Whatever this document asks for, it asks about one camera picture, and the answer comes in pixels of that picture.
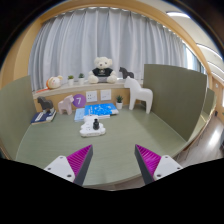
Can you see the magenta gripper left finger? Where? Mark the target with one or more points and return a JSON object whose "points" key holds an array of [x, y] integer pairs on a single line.
{"points": [[73, 167]]}

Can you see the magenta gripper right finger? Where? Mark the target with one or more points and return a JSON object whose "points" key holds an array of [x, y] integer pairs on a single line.
{"points": [[153, 166]]}

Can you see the white power strip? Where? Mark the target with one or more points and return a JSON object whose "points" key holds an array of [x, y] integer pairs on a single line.
{"points": [[87, 128]]}

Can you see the light blue booklet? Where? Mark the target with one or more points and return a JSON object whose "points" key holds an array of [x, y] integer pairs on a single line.
{"points": [[79, 114]]}

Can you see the dark blue book stack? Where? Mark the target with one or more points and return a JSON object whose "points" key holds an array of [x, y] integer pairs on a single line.
{"points": [[41, 117]]}

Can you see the pink horse figurine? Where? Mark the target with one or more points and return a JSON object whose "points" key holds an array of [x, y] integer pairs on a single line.
{"points": [[65, 105]]}

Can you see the purple round number seven sign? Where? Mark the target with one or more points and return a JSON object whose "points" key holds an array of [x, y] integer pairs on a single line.
{"points": [[79, 100]]}

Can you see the dark grey horse figurine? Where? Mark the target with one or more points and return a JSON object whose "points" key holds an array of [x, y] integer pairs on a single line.
{"points": [[47, 105]]}

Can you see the small potted plant on table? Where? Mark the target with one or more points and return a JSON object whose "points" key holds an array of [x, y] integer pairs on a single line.
{"points": [[119, 102]]}

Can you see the large white horse figurine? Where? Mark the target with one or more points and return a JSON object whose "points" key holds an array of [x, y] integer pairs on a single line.
{"points": [[138, 93]]}

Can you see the green partition panel right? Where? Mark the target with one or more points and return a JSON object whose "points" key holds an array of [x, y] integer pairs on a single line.
{"points": [[178, 96]]}

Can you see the green partition panel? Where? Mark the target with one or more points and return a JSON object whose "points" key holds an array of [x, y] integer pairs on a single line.
{"points": [[16, 111], [178, 96]]}

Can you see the green partition panel left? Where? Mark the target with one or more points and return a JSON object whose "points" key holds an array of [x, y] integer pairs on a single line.
{"points": [[16, 111]]}

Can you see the orange plush toy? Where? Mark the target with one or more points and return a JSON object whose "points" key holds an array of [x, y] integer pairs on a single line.
{"points": [[53, 82]]}

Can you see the small potted plant left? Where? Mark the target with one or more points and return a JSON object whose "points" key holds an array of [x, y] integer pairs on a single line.
{"points": [[70, 80]]}

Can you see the small potted plant middle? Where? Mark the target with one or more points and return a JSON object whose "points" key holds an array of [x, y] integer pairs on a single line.
{"points": [[81, 79]]}

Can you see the small black horse figurine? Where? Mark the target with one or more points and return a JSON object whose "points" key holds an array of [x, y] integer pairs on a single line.
{"points": [[125, 73]]}

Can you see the white teddy bear black shirt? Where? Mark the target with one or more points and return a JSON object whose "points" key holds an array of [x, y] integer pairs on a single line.
{"points": [[102, 72]]}

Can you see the grey white curtain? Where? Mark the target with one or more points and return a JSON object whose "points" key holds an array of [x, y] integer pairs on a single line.
{"points": [[68, 44]]}

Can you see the white wall socket left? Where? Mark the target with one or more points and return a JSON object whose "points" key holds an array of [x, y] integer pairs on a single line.
{"points": [[91, 96]]}

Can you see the white wall socket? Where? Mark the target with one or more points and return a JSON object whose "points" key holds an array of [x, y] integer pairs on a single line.
{"points": [[105, 95], [91, 96]]}

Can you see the white wall socket right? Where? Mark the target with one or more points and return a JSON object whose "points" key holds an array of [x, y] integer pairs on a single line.
{"points": [[105, 95]]}

